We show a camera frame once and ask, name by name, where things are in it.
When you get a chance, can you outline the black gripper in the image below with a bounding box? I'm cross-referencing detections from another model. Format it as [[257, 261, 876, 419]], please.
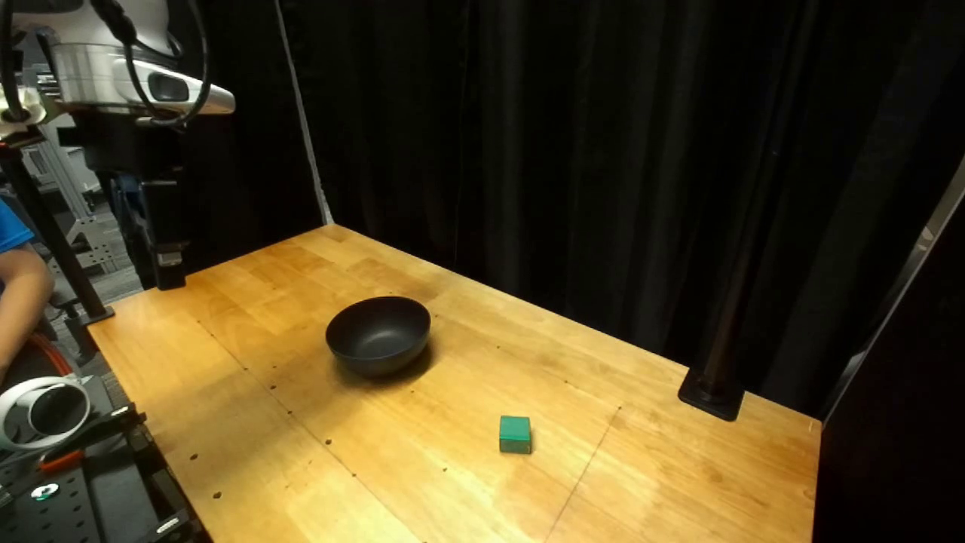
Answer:
[[96, 112, 196, 296]]

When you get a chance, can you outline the person forearm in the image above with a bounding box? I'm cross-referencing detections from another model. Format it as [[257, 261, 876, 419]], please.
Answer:
[[0, 244, 58, 382]]

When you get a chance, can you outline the black bowl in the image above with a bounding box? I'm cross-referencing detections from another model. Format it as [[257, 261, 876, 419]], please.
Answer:
[[324, 292, 436, 382]]

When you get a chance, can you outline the green cube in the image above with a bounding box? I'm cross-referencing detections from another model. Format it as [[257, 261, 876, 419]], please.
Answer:
[[497, 412, 541, 459]]

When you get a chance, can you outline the black tripod leg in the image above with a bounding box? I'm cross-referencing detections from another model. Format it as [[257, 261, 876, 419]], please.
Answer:
[[0, 147, 117, 325]]

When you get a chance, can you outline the blue shirt sleeve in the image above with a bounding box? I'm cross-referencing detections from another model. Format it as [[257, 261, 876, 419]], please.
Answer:
[[0, 197, 39, 257]]

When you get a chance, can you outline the white vertical strip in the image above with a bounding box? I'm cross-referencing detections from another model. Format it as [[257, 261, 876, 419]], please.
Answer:
[[270, 0, 338, 229]]

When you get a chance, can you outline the black perforated cart top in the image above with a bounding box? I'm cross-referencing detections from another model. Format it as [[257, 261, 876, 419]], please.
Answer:
[[0, 400, 214, 543]]

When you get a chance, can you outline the black curtain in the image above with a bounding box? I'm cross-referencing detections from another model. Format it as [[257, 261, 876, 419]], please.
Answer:
[[184, 0, 965, 416]]

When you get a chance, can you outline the black pole with base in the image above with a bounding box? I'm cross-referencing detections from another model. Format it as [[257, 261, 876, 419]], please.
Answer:
[[676, 0, 868, 425]]

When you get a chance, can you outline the black panel with silver edge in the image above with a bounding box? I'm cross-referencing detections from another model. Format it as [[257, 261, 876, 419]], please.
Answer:
[[811, 154, 965, 543]]

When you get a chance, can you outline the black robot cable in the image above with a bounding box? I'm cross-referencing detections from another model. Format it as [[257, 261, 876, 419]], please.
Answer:
[[90, 0, 214, 130]]

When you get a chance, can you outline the white VR controller ring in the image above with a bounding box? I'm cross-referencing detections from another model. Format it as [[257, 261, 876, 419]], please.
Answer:
[[0, 375, 96, 457]]

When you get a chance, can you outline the orange handled tool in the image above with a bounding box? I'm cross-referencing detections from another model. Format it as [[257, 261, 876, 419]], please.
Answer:
[[37, 447, 96, 477]]

